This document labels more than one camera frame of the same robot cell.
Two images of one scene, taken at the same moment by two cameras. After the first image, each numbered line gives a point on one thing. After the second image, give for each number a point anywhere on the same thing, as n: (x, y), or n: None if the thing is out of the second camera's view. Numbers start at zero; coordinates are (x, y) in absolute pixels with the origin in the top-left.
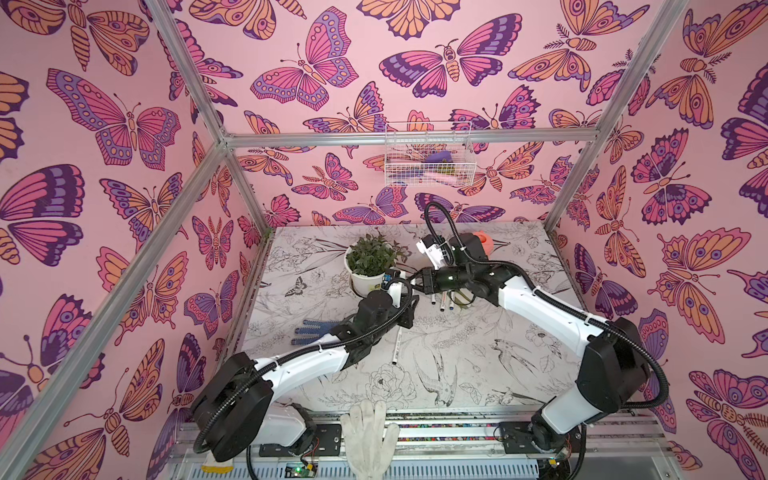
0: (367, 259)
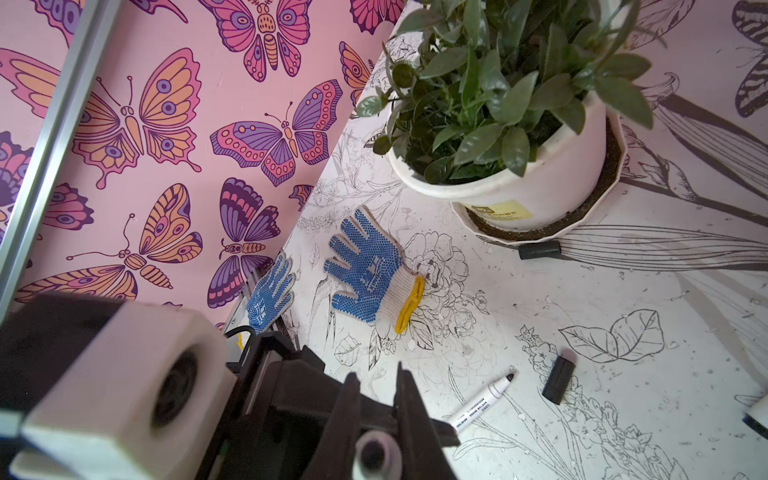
0: (513, 109)
